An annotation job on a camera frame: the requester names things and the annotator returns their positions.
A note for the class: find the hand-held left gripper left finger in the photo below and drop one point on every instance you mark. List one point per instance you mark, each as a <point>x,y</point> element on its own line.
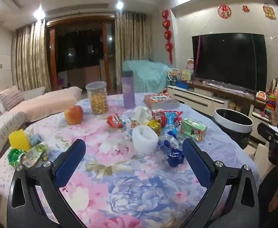
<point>70,163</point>

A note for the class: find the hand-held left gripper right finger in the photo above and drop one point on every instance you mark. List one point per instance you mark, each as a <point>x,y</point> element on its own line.
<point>198,163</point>

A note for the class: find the orange snack wrapper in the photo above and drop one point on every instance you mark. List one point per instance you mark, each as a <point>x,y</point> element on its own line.
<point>114,121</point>

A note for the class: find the red snack wrapper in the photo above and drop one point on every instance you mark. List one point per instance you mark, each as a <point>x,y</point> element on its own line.
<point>159,116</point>

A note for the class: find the cream wooden stool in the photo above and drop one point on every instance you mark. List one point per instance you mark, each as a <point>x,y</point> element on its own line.
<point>259,152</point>

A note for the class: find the blue foil wrapper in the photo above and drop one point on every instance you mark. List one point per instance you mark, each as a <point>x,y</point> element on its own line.
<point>175,158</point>

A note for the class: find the green juice carton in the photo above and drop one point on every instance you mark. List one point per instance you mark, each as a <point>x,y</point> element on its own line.
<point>192,129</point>

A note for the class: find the orange toy cash register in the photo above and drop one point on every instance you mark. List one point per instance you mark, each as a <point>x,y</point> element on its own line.
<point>261,96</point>

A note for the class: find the clear plastic wrapper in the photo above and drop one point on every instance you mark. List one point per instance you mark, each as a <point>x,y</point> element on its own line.
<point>169,140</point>

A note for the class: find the light blue candy wrapper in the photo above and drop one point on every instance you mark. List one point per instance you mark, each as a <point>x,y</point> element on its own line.
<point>35,138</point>

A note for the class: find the person's dark printed clothing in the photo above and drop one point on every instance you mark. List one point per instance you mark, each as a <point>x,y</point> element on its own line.
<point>271,194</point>

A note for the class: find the blue white snack wrapper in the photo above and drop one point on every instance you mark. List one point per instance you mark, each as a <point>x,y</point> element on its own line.
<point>171,123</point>

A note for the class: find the red apple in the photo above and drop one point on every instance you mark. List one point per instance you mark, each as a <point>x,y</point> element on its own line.
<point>73,115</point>

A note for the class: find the yellow plastic block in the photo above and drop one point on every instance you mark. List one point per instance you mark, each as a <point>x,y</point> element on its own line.
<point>19,140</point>

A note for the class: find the green foil wrapper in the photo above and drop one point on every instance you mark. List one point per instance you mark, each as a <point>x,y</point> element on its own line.
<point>14,157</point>

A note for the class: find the gold candy wrapper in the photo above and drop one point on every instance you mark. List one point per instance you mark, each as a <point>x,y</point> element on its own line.
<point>153,124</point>

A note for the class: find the floral tablecloth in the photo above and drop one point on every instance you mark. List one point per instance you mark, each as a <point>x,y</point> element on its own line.
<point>129,182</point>

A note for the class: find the pink sofa cushion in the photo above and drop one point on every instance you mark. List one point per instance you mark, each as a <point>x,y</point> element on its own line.
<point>46,102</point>

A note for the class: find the clear popcorn jar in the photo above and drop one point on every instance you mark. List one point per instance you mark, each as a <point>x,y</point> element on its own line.
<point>97,99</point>

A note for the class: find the white crumpled tissue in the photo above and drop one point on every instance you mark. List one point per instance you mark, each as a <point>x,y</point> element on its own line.
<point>141,114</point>

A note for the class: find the white dotted sofa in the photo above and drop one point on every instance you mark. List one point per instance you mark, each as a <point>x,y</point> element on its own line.
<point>1,128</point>

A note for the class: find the black television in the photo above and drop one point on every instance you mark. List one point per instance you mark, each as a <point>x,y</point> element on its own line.
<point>231,59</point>

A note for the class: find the purple box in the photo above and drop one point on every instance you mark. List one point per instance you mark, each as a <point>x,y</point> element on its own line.
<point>63,80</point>

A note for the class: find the pink striped pillow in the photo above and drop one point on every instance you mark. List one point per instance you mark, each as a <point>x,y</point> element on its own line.
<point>10,98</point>

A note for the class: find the colourful house toy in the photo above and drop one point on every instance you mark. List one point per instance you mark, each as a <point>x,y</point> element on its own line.
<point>186,74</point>

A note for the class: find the ferris wheel toy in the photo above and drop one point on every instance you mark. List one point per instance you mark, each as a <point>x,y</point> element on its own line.
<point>173,75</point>

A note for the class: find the purple water bottle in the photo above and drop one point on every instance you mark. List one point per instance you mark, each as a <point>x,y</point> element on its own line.
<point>128,92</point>

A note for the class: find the teal furniture cover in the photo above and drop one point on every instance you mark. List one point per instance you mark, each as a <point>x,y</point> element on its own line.
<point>148,73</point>

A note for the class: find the pink toy wand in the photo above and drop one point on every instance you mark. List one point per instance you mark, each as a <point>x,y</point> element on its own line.
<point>197,52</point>

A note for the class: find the gold curtain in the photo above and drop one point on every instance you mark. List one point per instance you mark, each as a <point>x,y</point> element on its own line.
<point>31,57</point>
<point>131,38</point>

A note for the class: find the wooden glass sliding door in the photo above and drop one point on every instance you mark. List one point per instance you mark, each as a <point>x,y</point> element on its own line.
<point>82,49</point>

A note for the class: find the red hanging knot ornament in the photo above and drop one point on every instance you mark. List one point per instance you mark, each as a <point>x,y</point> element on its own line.
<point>166,23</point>

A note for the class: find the ceiling spotlight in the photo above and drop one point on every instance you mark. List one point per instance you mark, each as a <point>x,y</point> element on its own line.
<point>120,4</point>
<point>39,13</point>

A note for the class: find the ceiling air vent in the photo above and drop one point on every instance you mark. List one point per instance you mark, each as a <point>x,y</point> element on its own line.
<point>79,8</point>

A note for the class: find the figure wall sticker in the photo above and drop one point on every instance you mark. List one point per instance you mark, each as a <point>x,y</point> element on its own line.
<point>269,11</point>

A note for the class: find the small red wall sticker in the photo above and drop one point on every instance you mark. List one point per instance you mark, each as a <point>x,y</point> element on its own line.
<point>246,8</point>

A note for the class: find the round red wall sticker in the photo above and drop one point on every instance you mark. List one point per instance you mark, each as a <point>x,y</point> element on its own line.
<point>224,11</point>

